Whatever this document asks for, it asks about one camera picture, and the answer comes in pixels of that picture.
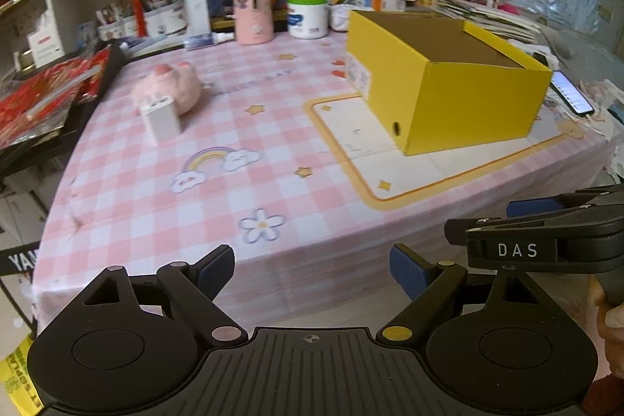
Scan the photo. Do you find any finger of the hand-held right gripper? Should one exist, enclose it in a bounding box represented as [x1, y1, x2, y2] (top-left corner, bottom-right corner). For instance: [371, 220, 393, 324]
[506, 192, 593, 219]
[445, 217, 559, 264]

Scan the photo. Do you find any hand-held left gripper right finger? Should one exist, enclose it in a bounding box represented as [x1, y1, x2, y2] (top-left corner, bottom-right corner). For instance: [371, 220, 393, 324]
[378, 243, 559, 343]

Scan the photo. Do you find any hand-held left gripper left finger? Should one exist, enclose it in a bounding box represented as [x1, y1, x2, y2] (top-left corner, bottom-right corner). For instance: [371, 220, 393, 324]
[83, 244, 248, 346]

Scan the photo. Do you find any yellow cardboard box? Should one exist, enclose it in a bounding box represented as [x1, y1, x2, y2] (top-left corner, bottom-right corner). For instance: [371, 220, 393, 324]
[345, 9, 554, 157]

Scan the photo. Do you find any person's right hand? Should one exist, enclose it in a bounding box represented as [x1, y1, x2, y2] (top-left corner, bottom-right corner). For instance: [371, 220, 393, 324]
[591, 280, 624, 380]

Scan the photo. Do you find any pink checked tablecloth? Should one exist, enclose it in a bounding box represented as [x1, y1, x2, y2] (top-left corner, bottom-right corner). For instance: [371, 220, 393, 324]
[32, 28, 620, 334]

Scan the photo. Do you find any smartphone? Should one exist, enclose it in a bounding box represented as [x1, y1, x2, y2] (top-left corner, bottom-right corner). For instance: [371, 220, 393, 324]
[548, 70, 596, 115]

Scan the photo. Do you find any white charger plug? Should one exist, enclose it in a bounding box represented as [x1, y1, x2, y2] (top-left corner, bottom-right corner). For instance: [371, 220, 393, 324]
[140, 101, 182, 146]

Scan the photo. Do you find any pink plush pig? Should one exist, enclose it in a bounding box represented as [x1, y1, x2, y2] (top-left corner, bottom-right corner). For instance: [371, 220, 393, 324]
[131, 61, 202, 117]

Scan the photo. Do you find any stack of papers and booklets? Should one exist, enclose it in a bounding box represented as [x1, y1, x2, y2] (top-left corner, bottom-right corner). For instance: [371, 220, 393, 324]
[436, 0, 542, 41]

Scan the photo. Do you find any black tray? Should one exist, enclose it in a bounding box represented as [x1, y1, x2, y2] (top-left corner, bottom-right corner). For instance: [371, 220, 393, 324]
[0, 41, 128, 183]

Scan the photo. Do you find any yellow printed strip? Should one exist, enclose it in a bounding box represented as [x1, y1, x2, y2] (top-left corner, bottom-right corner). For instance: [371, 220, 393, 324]
[0, 333, 44, 416]

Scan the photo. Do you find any small spray bottle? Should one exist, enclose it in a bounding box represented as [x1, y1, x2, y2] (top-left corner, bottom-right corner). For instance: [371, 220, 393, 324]
[185, 31, 236, 51]

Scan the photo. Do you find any pile of red foil packets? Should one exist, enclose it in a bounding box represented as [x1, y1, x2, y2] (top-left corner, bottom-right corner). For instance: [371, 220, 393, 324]
[0, 48, 110, 149]

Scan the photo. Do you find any pink cylindrical humidifier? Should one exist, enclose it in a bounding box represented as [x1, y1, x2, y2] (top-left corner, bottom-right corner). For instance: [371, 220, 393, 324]
[230, 0, 274, 45]

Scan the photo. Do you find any white quilted purse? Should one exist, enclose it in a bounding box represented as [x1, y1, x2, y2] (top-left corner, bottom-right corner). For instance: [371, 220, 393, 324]
[329, 4, 353, 32]

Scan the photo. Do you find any white jar with green lid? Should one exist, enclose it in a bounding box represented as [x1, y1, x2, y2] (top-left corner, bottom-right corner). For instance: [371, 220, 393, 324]
[286, 0, 330, 40]

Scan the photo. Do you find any white tissue box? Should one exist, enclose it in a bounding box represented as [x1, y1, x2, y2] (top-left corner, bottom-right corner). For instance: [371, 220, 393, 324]
[27, 28, 64, 66]

